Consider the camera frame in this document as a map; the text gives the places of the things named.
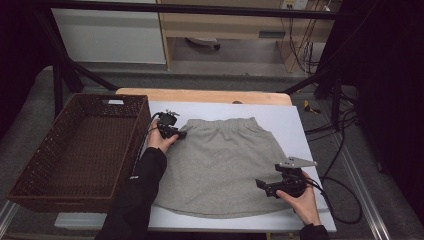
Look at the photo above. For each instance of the white power strip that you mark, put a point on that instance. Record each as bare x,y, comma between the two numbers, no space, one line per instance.
295,4

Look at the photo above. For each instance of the chair base with caster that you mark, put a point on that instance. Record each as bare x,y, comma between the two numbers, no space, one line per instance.
203,41

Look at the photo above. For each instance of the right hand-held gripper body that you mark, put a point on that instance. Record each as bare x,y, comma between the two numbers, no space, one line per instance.
293,183

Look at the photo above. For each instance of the person's left hand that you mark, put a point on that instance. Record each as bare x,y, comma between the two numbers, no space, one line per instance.
156,141

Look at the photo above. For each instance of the aluminium rail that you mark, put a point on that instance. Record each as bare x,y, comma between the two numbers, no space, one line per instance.
6,216
368,200

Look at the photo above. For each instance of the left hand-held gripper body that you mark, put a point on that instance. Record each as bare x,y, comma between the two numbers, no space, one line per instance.
167,122

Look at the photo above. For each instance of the brown woven basket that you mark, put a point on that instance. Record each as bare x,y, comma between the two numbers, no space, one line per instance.
76,153

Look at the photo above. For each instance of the black curtain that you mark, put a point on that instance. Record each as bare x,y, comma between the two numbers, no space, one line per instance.
16,50
393,83

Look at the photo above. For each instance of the grey skirt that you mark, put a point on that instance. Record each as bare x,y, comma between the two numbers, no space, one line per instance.
216,166

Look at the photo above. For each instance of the person's right hand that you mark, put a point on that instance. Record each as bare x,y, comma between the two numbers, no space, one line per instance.
306,208

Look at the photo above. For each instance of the white cabinet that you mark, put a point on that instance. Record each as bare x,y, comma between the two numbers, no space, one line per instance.
110,36

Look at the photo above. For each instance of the yellow and black tool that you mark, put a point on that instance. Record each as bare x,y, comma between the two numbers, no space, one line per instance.
310,108

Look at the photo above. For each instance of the light wooden desk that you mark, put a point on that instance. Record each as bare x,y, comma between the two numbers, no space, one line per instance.
216,30

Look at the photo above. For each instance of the light wooden table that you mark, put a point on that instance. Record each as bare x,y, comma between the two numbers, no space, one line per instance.
200,96

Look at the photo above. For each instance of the black metal stand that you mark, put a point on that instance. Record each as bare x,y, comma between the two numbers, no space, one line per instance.
58,90
336,100

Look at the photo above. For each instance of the black metal crossbar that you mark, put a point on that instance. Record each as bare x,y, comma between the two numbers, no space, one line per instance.
233,11

